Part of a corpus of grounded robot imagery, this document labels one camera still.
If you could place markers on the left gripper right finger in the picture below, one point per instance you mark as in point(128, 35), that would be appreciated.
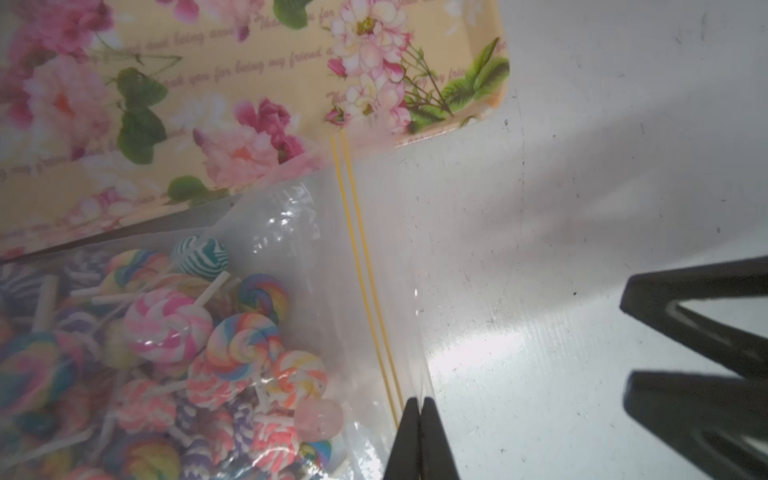
point(436, 457)

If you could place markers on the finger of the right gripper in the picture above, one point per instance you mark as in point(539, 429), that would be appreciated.
point(655, 299)
point(711, 421)

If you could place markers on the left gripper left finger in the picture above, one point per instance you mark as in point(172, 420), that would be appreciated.
point(404, 462)

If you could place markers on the clear ziploc bag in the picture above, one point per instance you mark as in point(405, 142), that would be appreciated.
point(335, 237)

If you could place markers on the pile of colourful lollipop candies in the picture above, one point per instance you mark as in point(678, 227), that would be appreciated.
point(158, 364)

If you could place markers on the floral rectangular tray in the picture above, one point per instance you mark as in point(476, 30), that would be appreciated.
point(119, 112)

